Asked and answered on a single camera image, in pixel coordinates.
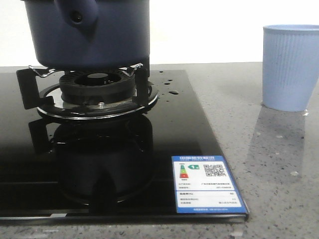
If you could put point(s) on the black glass gas stove top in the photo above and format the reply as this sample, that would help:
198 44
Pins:
118 171

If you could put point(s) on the black gas burner head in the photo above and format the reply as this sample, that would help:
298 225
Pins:
90 87

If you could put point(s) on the blue energy rating label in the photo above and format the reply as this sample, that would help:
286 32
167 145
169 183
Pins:
204 185

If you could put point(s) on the dark blue cooking pot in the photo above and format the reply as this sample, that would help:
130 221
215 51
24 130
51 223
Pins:
89 34

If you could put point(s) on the light blue ribbed cup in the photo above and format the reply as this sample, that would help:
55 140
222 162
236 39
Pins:
290 66

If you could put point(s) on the black metal pot support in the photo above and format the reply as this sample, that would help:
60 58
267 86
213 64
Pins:
49 102

